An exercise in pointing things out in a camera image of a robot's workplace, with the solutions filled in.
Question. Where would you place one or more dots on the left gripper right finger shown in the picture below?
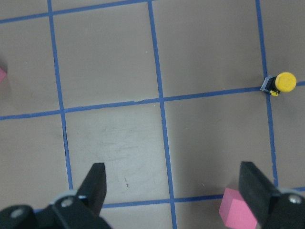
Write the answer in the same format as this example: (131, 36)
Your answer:
(257, 190)

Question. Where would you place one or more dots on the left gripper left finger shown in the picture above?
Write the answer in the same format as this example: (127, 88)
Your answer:
(92, 191)

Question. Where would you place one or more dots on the yellow push button switch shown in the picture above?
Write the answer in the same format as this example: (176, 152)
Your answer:
(284, 82)

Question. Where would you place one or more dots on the pink cube near centre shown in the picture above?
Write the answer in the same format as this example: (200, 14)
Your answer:
(234, 211)

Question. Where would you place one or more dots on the pink cube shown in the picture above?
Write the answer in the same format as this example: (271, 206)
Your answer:
(3, 74)
(234, 211)

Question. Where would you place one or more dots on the pink cube far side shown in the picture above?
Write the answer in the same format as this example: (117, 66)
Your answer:
(3, 74)

